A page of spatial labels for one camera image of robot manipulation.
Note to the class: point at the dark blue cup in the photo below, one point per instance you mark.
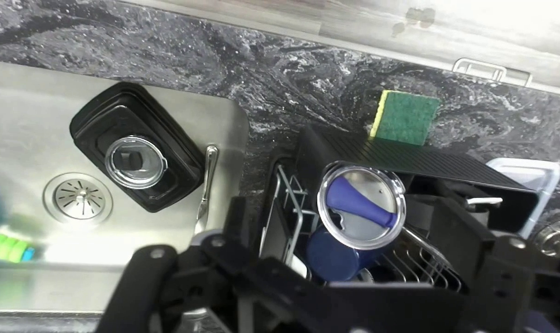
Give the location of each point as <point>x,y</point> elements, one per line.
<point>330,255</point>

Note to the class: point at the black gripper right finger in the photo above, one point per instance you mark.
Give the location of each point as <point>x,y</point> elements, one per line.
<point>460,233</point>

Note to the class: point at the small steel bowl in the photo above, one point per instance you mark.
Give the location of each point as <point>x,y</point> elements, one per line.
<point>550,240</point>

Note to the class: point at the metal sink drain strainer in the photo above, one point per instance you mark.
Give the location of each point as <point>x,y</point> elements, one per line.
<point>77,198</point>

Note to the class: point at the black dish rack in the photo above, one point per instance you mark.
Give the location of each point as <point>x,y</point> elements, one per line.
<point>414,157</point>

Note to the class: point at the stainless steel sink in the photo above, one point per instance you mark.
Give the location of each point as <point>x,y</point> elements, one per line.
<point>31,122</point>

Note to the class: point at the green yellow sponge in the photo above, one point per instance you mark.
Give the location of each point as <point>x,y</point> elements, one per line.
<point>404,116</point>

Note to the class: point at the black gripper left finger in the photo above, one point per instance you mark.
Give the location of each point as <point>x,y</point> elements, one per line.
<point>236,218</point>

